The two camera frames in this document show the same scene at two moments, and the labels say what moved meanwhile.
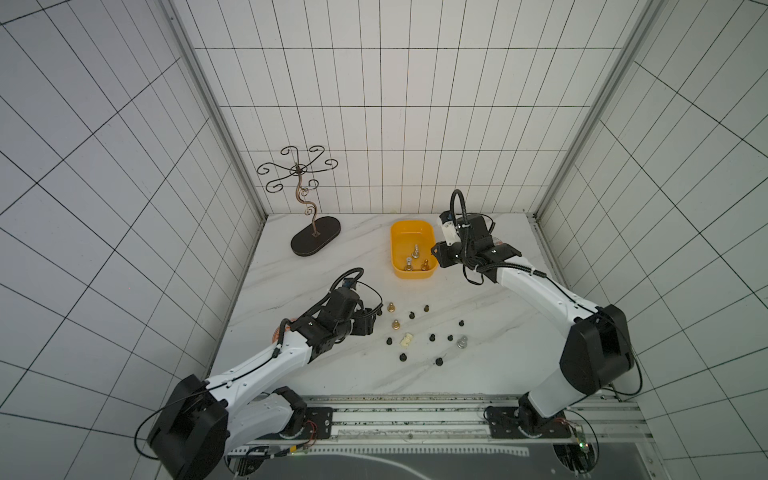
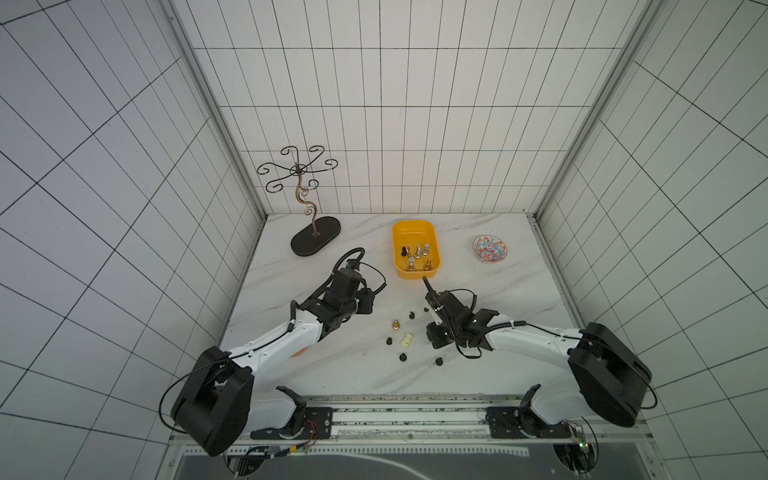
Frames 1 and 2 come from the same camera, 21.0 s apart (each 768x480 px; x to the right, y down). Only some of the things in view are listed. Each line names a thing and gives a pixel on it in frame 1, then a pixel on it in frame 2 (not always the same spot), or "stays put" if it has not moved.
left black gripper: x=365 y=320 -> x=367 y=301
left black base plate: x=318 y=425 stays put
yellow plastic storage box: x=411 y=244 stays put
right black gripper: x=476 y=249 -> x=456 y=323
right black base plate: x=503 y=423 stays put
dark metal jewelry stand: x=317 y=235 stays put
